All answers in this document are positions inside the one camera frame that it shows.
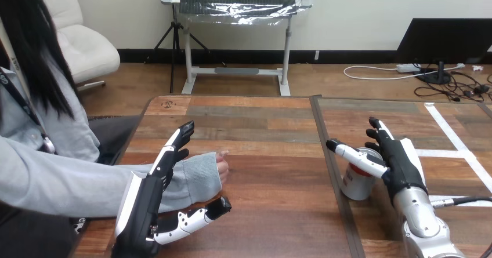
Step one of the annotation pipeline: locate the red and white drink can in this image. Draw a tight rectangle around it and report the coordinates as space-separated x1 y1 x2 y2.
340 147 385 202

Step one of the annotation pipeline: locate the tangle of cables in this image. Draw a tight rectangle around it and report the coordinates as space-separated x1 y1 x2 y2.
414 61 492 103

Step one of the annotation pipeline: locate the dark screen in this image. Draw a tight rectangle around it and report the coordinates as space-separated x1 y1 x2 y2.
395 17 492 85

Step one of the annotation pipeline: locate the white desk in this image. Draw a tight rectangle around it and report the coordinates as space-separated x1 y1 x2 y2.
160 0 313 97

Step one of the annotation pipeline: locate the white cushioned chair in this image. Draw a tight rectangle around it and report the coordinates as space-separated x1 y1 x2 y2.
30 0 121 92

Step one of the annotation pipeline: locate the black tripod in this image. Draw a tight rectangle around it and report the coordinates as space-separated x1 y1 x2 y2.
144 4 227 94

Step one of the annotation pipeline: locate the foil sheet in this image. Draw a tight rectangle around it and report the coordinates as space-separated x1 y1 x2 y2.
178 0 315 26

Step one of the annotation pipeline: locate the white power strip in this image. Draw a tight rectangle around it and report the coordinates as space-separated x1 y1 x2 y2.
342 63 466 82

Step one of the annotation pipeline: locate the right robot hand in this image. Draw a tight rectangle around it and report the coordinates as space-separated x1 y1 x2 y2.
325 116 429 202

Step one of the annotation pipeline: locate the person's hand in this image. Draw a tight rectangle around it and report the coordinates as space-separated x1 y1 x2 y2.
215 150 230 184

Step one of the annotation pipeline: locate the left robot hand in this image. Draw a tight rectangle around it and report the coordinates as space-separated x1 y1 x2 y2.
110 121 233 258

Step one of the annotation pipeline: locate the person's body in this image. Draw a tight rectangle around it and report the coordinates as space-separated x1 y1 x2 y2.
0 0 142 258

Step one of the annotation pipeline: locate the person's forearm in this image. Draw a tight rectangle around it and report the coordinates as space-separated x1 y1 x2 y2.
23 151 223 219

